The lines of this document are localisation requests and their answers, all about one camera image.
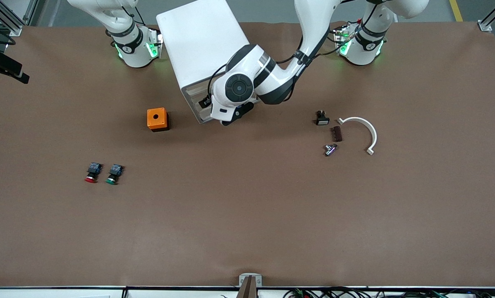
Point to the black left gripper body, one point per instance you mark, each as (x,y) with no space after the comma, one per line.
(206,101)

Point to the white plastic drawer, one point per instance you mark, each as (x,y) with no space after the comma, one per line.
(201,109)
(194,92)
(206,118)
(195,101)

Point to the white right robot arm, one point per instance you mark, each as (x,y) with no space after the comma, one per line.
(133,56)

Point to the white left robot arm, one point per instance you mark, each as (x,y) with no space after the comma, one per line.
(309,16)

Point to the white drawer cabinet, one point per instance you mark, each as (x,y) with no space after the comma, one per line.
(197,37)

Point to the green mushroom push button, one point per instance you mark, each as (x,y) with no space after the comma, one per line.
(113,174)

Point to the red mushroom push button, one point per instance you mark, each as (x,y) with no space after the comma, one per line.
(92,173)

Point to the chrome metal tee fitting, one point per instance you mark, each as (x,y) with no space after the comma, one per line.
(330,149)

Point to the dark brown rectangular block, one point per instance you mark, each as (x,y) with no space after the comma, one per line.
(336,134)

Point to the orange button enclosure box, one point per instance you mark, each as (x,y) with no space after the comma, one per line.
(156,118)

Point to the aluminium frame post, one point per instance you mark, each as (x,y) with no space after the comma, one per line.
(7,12)
(489,20)

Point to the black switch with white face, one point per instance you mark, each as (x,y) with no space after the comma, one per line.
(322,120)

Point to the grey metal bracket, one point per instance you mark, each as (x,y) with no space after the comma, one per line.
(242,279)

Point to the brown wedge post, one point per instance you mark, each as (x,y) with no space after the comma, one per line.
(248,289)

